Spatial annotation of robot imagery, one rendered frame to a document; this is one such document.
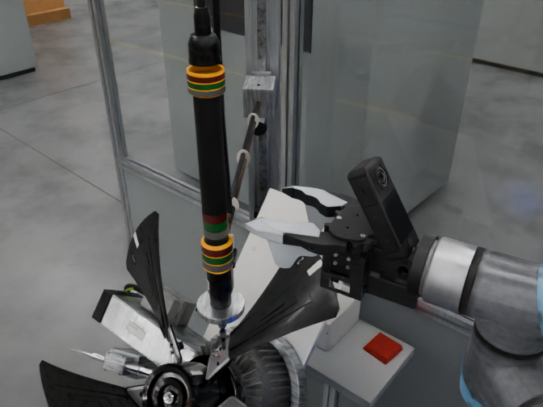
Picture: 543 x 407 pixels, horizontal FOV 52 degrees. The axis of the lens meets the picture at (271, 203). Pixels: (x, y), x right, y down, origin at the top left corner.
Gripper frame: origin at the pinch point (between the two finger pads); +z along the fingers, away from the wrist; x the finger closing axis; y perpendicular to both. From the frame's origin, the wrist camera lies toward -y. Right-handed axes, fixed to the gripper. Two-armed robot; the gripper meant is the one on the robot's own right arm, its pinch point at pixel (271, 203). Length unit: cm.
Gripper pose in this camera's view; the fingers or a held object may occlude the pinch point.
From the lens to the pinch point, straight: 68.3
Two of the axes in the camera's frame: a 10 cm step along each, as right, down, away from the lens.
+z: -8.7, -2.6, 4.2
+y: 0.0, 8.5, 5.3
